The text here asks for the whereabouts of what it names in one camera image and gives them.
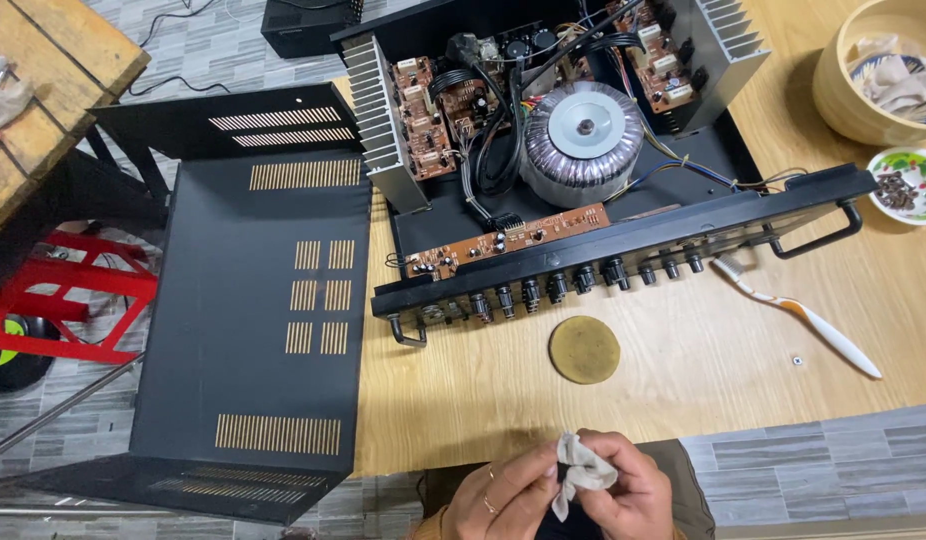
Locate person's left hand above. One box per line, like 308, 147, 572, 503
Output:
440, 439, 566, 540

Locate person's right hand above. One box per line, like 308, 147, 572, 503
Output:
571, 428, 676, 540

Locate small white cloth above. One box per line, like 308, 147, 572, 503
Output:
550, 431, 620, 523

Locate small black part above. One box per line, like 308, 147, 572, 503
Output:
536, 462, 607, 540

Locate round olive pad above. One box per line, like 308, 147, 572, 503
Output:
547, 315, 622, 387

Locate row of black control shafts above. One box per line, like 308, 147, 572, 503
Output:
469, 251, 706, 325

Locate long narrow brown circuit board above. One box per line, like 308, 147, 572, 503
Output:
401, 203, 611, 281

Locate white and orange toothbrush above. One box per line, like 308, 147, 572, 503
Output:
711, 252, 883, 381

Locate open black amplifier chassis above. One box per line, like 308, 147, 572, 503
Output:
331, 0, 881, 351

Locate toroidal transformer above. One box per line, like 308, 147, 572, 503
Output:
518, 80, 646, 210

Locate black vented metal cover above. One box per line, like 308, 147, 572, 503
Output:
5, 81, 375, 527

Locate brown board beside long sink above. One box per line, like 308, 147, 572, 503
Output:
390, 55, 458, 182

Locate small square brown circuit board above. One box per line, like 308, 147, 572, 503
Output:
435, 75, 502, 144

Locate long aluminium heat sink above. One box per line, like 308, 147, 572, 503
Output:
340, 31, 434, 216

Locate pile of dark screws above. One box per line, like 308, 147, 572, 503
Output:
873, 170, 921, 212

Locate brown board beside wide sink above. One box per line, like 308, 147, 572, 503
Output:
609, 0, 698, 115

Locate floral bowl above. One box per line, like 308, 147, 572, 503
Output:
865, 146, 926, 227

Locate board with black capacitors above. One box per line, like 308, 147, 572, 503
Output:
500, 21, 593, 76

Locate round bamboo tub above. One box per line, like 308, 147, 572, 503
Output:
811, 0, 926, 148

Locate wide aluminium heat sink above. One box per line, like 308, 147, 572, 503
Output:
661, 0, 772, 136

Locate crumpled cloths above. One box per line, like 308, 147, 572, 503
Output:
844, 33, 926, 126

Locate grey metal rod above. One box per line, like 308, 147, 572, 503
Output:
0, 351, 146, 467

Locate red plastic stool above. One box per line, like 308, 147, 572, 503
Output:
0, 230, 159, 366

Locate black electronics box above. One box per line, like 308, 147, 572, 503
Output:
259, 0, 366, 60

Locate black round object green mark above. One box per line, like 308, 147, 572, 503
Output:
0, 314, 61, 396

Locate wooden plank table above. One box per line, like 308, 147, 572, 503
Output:
0, 0, 153, 249

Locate pink crumpled rag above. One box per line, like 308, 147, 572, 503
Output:
0, 55, 36, 133

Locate short black panel handle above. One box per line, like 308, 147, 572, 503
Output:
387, 312, 429, 349

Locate long black panel handle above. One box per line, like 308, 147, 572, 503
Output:
766, 200, 864, 261

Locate bundle of black cables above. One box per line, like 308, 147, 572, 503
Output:
429, 33, 528, 200

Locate black floor cable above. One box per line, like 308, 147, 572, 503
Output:
127, 0, 232, 98

